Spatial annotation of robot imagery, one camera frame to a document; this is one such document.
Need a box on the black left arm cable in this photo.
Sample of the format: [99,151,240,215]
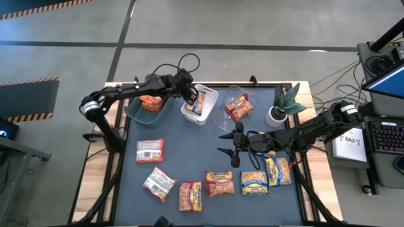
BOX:
[151,52,201,83]

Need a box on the yellow floor cable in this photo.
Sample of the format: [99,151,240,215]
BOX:
[311,59,362,105]

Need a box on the grey equipment cabinet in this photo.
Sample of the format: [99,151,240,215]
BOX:
[357,40,404,118]

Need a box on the green snake plant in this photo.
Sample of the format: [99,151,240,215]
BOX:
[273,82,312,115]

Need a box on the black backlit keyboard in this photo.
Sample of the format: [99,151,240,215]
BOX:
[365,121,404,156]

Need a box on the clear plastic container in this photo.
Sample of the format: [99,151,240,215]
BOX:
[211,84,261,134]

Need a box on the computer monitor with blue screen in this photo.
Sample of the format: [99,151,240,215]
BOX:
[361,61,404,100]

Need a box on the grey metal desk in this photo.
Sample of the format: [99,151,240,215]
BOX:
[0,118,53,227]

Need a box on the coiled black cable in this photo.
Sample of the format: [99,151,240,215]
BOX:
[365,55,395,76]

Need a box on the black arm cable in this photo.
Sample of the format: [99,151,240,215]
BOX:
[246,131,269,172]
[151,52,201,83]

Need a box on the red Maruchan beef noodle pack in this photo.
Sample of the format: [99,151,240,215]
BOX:
[223,93,254,122]
[178,180,203,212]
[205,170,236,198]

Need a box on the blue-grey table mat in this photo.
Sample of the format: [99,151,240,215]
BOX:
[114,85,304,226]

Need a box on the grey side desk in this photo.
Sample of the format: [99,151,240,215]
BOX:
[324,115,404,190]

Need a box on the orange Maruchan chicken noodle pack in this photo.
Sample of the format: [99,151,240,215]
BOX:
[142,166,177,202]
[135,138,165,164]
[139,95,163,105]
[141,103,162,114]

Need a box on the dark blue-grey plastic bin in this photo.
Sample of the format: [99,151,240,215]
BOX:
[124,82,176,129]

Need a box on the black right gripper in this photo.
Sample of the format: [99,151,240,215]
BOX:
[217,122,264,168]

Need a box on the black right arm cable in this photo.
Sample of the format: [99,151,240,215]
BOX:
[246,131,269,172]

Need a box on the black hazard-striped platform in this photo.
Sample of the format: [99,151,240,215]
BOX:
[0,0,95,20]
[0,77,61,124]

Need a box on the black pole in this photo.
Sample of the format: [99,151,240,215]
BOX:
[369,18,404,53]

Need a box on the black device with blue light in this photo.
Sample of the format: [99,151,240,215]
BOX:
[0,118,20,141]

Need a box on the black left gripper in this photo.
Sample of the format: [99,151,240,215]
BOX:
[170,69,198,107]

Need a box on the white plastic bin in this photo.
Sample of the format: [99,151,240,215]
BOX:
[180,83,220,126]

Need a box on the white SA3 paper sign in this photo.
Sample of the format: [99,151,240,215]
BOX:
[331,126,369,163]

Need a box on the white plant pot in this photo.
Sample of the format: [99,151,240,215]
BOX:
[265,106,288,128]

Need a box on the black floor cable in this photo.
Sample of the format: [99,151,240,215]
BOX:
[314,61,372,114]

